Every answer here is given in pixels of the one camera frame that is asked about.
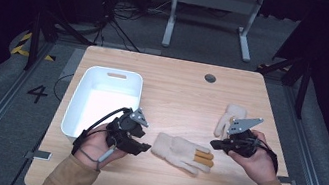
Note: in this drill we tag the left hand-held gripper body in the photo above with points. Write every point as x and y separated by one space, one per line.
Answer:
123 126

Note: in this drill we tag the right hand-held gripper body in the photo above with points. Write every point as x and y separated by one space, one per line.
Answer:
242 137

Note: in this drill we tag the white plastic bin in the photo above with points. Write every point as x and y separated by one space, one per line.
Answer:
100 102

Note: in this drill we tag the beige glove with orange fingertips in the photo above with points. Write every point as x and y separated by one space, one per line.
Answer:
176 152

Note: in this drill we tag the person's right hand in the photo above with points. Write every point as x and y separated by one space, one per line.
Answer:
257 162

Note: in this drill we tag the person's left hand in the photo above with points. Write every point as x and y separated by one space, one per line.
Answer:
94 146

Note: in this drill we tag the black metal stand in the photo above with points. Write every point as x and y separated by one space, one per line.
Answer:
302 92
35 40

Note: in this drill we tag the white metal desk frame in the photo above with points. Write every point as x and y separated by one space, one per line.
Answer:
215 0

